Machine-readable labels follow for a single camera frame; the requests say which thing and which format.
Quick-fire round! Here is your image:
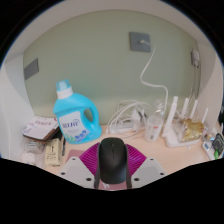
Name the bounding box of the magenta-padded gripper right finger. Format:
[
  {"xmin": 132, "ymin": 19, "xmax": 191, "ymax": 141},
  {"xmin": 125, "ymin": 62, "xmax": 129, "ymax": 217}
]
[{"xmin": 125, "ymin": 143, "xmax": 167, "ymax": 189}]

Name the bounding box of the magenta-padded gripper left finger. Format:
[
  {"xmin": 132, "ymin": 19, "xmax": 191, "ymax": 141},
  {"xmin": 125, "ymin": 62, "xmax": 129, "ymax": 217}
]
[{"xmin": 58, "ymin": 141, "xmax": 101, "ymax": 189}]

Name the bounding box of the black computer mouse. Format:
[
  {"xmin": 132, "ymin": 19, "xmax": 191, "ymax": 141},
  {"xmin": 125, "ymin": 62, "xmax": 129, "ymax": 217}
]
[{"xmin": 98, "ymin": 137, "xmax": 130, "ymax": 185}]

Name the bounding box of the black pen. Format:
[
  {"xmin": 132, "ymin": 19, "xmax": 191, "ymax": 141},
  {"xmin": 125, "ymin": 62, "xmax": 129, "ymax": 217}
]
[{"xmin": 61, "ymin": 136, "xmax": 67, "ymax": 157}]

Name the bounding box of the pale yellow paper packet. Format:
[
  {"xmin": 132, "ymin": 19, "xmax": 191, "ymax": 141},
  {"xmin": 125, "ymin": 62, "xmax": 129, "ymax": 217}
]
[{"xmin": 44, "ymin": 138, "xmax": 63, "ymax": 168}]

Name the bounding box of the white router with antennas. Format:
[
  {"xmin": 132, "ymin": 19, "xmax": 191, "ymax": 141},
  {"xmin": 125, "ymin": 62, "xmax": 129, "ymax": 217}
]
[{"xmin": 161, "ymin": 95, "xmax": 214, "ymax": 148}]

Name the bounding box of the clear plastic bottle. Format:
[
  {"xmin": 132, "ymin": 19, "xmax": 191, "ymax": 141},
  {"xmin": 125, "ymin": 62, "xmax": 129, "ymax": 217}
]
[{"xmin": 144, "ymin": 101, "xmax": 165, "ymax": 143}]

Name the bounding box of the clear bag with grey contents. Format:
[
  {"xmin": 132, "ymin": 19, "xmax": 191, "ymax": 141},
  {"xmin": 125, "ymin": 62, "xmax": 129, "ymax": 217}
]
[{"xmin": 23, "ymin": 139, "xmax": 46, "ymax": 154}]

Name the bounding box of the blue detergent bottle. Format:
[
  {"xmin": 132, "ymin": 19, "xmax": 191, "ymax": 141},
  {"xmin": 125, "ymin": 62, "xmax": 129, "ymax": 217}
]
[{"xmin": 52, "ymin": 79, "xmax": 103, "ymax": 145}]

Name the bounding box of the white printed booklet stack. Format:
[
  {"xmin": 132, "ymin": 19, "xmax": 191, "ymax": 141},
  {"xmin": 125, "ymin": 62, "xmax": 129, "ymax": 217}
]
[{"xmin": 21, "ymin": 115, "xmax": 61, "ymax": 144}]

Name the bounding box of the grey pouch with green trim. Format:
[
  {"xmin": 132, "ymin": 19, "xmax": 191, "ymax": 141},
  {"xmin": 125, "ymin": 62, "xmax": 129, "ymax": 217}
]
[{"xmin": 211, "ymin": 133, "xmax": 224, "ymax": 154}]

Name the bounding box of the white shelf unit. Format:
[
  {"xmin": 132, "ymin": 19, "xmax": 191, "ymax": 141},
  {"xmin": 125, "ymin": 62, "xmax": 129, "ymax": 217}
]
[{"xmin": 0, "ymin": 0, "xmax": 224, "ymax": 158}]

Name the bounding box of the white power strip with cables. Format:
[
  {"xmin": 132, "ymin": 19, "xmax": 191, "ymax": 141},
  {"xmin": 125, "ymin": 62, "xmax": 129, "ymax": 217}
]
[{"xmin": 105, "ymin": 99, "xmax": 151, "ymax": 136}]

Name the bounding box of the thick white cable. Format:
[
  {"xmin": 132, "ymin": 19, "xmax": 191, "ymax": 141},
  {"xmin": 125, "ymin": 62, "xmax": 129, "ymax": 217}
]
[{"xmin": 139, "ymin": 39, "xmax": 170, "ymax": 102}]

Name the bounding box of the thin white charger cable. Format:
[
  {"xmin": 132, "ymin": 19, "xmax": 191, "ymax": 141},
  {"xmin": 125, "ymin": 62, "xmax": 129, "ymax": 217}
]
[{"xmin": 186, "ymin": 64, "xmax": 203, "ymax": 105}]

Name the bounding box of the grey blank wall plate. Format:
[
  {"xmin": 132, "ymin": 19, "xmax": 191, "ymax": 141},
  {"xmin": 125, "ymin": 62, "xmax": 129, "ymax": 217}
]
[{"xmin": 23, "ymin": 58, "xmax": 40, "ymax": 81}]

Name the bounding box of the white charger in wall socket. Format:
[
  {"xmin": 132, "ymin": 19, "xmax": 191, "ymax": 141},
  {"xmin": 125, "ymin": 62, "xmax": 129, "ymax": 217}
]
[{"xmin": 190, "ymin": 49, "xmax": 201, "ymax": 68}]

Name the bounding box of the grey wall socket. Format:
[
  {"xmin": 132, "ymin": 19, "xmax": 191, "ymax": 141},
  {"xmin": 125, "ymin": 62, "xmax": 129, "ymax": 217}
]
[{"xmin": 129, "ymin": 31, "xmax": 152, "ymax": 53}]

